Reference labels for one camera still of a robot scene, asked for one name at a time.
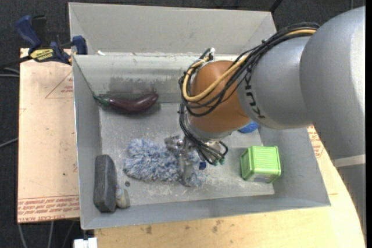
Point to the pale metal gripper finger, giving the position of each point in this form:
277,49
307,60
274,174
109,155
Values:
189,174
181,167

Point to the blue and white fluffy cloth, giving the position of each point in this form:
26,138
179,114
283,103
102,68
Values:
151,161

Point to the purple toy eggplant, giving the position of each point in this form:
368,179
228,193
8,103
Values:
133,103

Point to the small pale grey toy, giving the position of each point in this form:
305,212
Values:
123,199

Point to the green plastic cube box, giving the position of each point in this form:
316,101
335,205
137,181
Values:
261,162

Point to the blue ball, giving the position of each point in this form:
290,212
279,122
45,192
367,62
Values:
249,127

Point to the dark grey sponge block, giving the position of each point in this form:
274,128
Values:
104,183

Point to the grey metal bin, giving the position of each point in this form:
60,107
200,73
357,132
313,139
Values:
162,32

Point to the brown cardboard board, red print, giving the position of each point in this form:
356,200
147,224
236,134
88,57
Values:
46,136

